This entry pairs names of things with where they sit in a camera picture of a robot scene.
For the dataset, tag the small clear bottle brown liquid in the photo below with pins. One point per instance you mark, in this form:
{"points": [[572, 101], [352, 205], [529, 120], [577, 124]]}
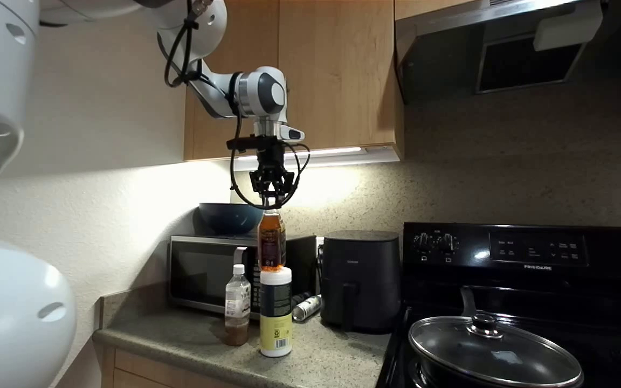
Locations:
{"points": [[235, 308]]}

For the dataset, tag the silver black microwave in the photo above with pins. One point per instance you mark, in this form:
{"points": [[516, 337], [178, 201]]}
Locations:
{"points": [[195, 272]]}

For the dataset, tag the narrow wooden upper cabinet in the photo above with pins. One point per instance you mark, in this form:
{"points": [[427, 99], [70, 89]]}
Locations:
{"points": [[425, 7]]}

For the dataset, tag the brown tea bottle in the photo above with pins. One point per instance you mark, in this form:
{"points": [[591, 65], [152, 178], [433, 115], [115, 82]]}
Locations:
{"points": [[273, 240]]}

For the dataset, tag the wooden lower cabinet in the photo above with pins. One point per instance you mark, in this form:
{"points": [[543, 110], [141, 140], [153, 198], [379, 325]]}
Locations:
{"points": [[138, 373]]}

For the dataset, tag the dark blue bowl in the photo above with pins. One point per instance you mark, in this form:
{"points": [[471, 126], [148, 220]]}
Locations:
{"points": [[230, 219]]}

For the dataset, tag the glass pan lid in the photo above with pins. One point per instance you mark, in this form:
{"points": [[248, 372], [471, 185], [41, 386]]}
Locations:
{"points": [[526, 357]]}

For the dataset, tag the black kitchen stove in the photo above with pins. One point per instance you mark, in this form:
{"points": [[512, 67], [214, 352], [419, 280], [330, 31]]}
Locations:
{"points": [[540, 251]]}

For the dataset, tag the white-lidded green label canister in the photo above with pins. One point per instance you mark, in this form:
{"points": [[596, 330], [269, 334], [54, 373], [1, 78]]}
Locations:
{"points": [[277, 316]]}

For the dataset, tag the small silver lying object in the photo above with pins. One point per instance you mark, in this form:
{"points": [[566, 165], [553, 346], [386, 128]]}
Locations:
{"points": [[307, 308]]}

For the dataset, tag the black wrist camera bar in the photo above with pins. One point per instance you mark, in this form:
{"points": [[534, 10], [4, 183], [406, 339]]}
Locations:
{"points": [[252, 143]]}

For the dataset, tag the black air fryer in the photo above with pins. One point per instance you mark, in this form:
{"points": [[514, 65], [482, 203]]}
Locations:
{"points": [[361, 287]]}

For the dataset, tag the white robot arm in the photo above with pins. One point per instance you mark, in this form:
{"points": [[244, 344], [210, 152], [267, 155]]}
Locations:
{"points": [[10, 71]]}

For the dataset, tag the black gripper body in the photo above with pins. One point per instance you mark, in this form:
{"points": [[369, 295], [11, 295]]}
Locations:
{"points": [[273, 169]]}

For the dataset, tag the steel range hood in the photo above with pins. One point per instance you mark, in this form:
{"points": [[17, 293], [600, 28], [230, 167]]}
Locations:
{"points": [[440, 51]]}

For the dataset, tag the black frying pan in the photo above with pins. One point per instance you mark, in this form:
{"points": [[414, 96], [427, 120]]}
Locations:
{"points": [[425, 373]]}

